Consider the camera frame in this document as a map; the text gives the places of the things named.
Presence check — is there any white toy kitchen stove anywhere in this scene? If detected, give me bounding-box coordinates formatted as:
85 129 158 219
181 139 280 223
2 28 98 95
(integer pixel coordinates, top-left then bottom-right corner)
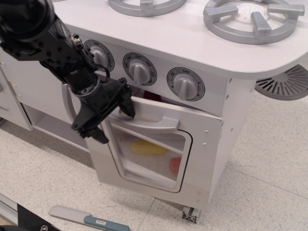
7 0 308 197

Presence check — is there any white oven door with window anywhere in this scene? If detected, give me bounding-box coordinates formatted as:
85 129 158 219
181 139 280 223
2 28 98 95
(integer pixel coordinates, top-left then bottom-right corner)
86 97 222 209

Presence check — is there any red toy tomato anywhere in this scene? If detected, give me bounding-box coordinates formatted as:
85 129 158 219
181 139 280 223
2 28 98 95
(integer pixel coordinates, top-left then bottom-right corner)
169 157 181 174

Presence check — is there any grey left stove knob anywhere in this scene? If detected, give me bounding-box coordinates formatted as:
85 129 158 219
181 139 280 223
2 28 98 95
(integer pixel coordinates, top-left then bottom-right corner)
84 39 115 71

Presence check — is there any black mount plate with rail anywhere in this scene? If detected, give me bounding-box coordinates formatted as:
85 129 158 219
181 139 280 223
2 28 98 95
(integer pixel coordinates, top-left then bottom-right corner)
0 193 60 231

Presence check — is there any grey right burner grate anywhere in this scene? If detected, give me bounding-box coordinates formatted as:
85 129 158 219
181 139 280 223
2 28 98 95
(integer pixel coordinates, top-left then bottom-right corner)
203 0 305 45

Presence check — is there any grey cabinet door handle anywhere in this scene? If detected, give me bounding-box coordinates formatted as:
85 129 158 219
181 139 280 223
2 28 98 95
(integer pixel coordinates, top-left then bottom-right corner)
62 84 81 122

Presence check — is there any grey slotted round disc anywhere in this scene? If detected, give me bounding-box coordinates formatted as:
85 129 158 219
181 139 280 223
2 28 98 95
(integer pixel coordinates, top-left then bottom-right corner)
255 64 308 101

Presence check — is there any grey right stove knob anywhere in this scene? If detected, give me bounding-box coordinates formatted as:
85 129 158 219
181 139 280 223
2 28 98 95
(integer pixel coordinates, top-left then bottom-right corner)
167 67 205 101

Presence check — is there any white cabinet door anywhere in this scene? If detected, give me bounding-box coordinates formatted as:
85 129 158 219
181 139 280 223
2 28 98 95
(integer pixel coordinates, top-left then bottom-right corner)
0 50 72 124

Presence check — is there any grey middle stove knob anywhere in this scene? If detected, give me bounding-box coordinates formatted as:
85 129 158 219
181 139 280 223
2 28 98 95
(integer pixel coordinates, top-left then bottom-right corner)
123 52 157 86

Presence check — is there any yellow toy corn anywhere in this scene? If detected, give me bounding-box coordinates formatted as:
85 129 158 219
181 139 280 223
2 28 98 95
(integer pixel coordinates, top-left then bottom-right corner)
130 141 167 155

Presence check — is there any grey stove knob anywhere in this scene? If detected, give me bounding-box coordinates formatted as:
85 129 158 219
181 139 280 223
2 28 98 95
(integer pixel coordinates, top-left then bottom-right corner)
84 39 115 71
167 67 205 101
123 52 157 86

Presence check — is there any aluminium extrusion foot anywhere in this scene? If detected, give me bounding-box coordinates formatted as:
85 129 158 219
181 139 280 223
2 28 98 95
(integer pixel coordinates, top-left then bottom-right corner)
182 206 202 223

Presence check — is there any grey left burner grate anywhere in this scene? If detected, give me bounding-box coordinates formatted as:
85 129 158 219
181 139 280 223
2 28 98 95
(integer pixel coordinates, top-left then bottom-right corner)
108 0 186 17

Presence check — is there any red toy cup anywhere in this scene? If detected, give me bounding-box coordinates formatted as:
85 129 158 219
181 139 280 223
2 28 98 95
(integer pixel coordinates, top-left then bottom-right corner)
143 90 162 102

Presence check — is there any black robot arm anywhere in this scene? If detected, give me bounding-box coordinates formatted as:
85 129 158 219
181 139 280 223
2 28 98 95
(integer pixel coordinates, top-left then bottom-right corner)
0 0 135 144

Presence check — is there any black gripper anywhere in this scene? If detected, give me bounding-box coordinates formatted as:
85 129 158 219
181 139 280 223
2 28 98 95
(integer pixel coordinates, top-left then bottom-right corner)
72 78 135 144

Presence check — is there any grey burner grate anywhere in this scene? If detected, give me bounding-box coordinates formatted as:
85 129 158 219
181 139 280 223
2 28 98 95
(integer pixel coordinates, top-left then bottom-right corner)
203 0 305 45
108 0 186 17

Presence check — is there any toy knife blue handle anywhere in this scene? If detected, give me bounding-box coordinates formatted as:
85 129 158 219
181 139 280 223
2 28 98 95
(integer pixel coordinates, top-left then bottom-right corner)
49 205 130 231

